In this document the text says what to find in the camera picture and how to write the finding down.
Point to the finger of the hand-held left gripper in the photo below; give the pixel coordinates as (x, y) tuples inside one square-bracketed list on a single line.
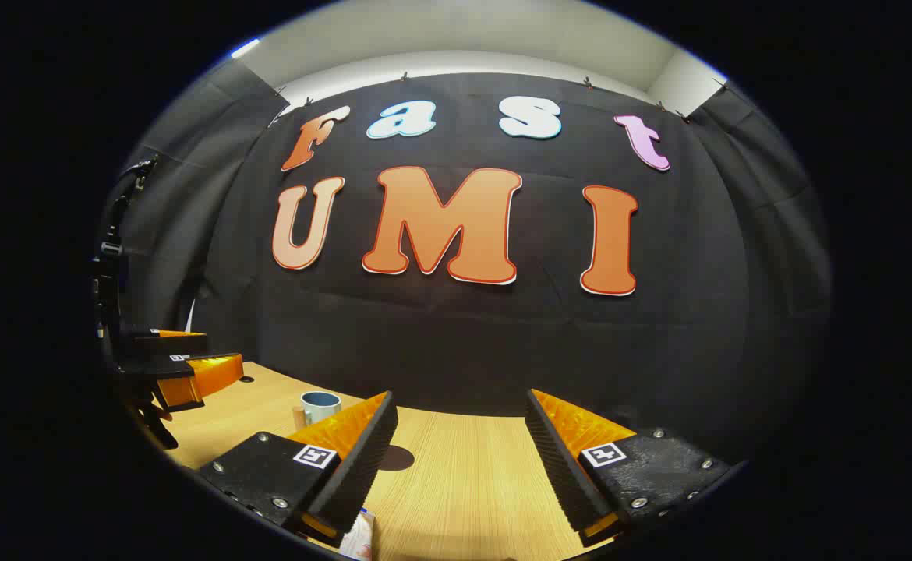
[(167, 344), (191, 382)]

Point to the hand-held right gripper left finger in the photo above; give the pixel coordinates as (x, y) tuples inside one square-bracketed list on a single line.
[(362, 467)]

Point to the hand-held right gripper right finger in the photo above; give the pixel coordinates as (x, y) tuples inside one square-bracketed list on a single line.
[(557, 467)]

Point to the white toothpaste tube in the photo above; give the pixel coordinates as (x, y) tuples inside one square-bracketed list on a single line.
[(358, 538)]

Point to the light wooden desktop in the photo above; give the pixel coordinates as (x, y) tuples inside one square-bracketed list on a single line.
[(464, 483)]

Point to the black backdrop cloth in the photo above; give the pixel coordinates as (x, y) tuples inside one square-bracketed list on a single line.
[(464, 335)]

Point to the ceiling light strip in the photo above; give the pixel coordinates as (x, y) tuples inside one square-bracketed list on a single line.
[(244, 48)]

